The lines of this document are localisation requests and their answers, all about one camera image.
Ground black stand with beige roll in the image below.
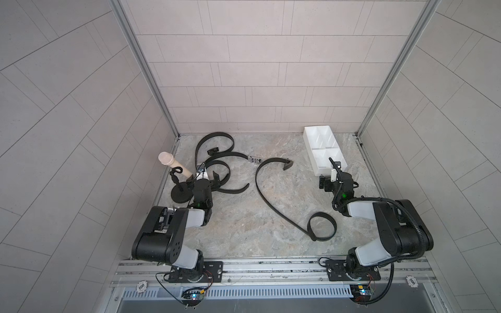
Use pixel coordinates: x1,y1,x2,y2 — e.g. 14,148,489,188
158,152,193,203

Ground white compartment storage box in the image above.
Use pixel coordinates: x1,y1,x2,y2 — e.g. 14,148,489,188
303,125,347,177

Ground left white round sticker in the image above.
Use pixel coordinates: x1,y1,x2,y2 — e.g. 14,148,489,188
136,280,148,294

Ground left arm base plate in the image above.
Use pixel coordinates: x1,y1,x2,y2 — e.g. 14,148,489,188
166,261,224,284

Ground green circuit board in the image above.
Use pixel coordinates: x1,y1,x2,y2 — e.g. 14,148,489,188
181,287,207,307
350,284,373,303

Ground black belt with silver buckle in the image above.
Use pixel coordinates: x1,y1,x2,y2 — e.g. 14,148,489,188
195,132,264,194

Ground right green circuit board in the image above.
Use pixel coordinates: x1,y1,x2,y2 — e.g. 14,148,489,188
350,284,373,303

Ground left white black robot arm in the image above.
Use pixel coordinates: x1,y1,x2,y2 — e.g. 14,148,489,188
131,166,229,282

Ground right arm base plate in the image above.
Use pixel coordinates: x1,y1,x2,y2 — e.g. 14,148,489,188
319,258,381,282

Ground white round sticker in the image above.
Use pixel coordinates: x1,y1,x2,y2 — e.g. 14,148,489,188
136,280,148,294
406,275,419,288

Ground left green circuit board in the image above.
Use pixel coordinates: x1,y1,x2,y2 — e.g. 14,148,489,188
181,287,207,307

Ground aluminium front rail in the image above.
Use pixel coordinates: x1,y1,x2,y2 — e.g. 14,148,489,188
109,256,439,288

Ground right white round sticker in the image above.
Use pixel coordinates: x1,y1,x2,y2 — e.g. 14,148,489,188
406,275,419,288

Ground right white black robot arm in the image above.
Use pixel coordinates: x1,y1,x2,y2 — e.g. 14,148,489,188
319,158,434,280

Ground long black belt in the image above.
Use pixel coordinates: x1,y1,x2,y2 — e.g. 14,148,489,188
254,157,337,242

